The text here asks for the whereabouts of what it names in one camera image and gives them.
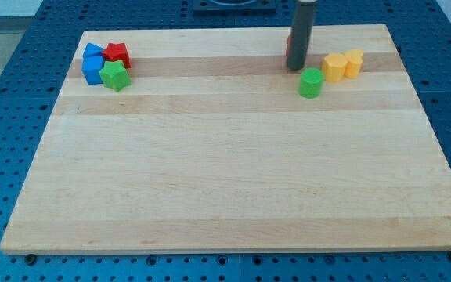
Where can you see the red cylinder block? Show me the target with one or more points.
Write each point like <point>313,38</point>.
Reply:
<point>287,46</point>

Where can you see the yellow heart block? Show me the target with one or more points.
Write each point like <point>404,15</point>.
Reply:
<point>355,62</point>

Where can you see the wooden board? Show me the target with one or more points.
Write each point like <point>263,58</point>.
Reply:
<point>212,150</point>

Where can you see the green cylinder block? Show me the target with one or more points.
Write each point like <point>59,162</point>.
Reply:
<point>311,82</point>

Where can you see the green star block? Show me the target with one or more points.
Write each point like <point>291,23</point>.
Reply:
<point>114,75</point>

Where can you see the yellow hexagon block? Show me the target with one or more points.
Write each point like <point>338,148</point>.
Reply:
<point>334,66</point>

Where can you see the red star block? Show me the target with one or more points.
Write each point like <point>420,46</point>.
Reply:
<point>117,51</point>

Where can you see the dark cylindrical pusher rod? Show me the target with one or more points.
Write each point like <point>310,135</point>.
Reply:
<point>300,32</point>

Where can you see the blue cube block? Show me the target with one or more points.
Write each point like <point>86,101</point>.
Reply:
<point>90,69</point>

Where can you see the blue triangle block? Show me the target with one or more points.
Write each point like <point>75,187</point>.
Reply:
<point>92,50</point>

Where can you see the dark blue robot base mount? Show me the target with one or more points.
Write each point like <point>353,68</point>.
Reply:
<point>213,6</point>

